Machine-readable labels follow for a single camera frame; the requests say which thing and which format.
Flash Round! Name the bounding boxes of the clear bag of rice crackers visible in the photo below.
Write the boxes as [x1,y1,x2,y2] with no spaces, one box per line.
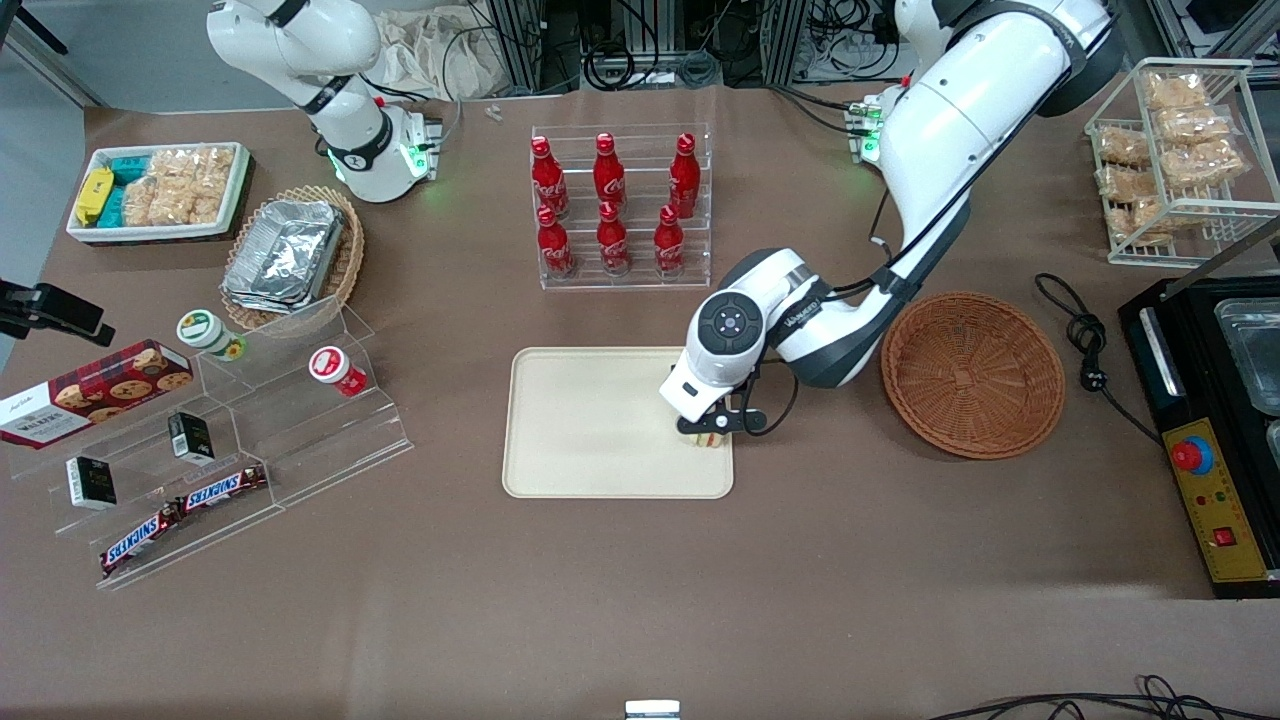
[148,147,237,191]
[121,180,233,228]

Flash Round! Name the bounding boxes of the red tartan cookie box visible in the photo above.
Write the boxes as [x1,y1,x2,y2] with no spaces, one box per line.
[0,339,195,450]

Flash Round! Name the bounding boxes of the foil tray in basket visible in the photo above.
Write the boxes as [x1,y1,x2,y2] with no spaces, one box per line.
[221,184,366,332]

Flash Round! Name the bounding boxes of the aluminium frame post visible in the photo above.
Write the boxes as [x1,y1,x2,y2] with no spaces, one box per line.
[762,0,811,85]
[488,0,547,93]

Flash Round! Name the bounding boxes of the coiled black cable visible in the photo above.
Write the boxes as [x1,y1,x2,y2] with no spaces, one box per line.
[583,38,638,92]

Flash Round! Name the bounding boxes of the small black white box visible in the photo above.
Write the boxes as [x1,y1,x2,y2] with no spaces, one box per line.
[65,455,119,512]
[167,410,216,467]

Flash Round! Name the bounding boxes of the clear acrylic bottle rack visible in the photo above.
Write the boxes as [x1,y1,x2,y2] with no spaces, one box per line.
[530,123,713,292]

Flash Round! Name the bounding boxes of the white wire rack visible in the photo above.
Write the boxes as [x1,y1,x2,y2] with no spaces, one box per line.
[1085,57,1280,268]

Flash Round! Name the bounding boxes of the red lid yogurt cup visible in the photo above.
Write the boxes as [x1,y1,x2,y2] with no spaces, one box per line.
[308,345,369,399]

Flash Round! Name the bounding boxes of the beige plastic tray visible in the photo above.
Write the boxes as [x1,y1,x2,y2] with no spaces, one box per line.
[502,346,735,500]

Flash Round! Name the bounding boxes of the round brown wicker basket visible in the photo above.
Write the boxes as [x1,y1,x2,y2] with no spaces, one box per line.
[880,291,1067,461]

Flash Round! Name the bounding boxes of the bagged fried snack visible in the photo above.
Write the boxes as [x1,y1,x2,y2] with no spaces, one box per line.
[1144,72,1209,111]
[1163,139,1248,189]
[1099,164,1163,203]
[1094,127,1153,168]
[1154,107,1233,147]

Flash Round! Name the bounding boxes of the stacked aluminium foil containers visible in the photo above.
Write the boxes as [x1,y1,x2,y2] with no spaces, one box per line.
[221,199,347,315]

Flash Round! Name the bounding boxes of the yellow snack pack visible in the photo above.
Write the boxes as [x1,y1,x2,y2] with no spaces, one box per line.
[74,167,115,227]

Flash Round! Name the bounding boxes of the steel pan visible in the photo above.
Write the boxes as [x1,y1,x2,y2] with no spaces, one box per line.
[1214,297,1280,417]

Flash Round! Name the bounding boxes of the black floor cables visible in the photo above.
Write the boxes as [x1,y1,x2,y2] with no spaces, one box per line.
[928,674,1280,720]

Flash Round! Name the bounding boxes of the clear acrylic step display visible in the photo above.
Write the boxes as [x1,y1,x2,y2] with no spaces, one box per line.
[0,294,415,592]

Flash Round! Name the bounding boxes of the red cola bottle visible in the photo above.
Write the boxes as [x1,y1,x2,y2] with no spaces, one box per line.
[593,132,628,212]
[536,205,577,280]
[530,136,570,220]
[596,201,633,277]
[653,204,688,277]
[668,132,702,220]

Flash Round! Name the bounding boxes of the brown snickers bar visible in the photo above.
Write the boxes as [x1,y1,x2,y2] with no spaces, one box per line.
[179,464,270,514]
[99,502,184,579]

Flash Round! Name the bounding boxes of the black heating appliance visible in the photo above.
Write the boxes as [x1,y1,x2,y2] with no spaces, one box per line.
[1118,274,1280,437]

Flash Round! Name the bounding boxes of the beige cloth bag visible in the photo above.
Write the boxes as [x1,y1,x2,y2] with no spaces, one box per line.
[372,8,513,102]

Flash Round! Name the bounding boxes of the green lid yogurt cup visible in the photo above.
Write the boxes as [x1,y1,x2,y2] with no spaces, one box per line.
[176,308,247,362]

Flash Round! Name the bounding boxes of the white rectangular plastic bin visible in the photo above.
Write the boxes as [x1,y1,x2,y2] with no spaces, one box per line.
[66,141,252,245]

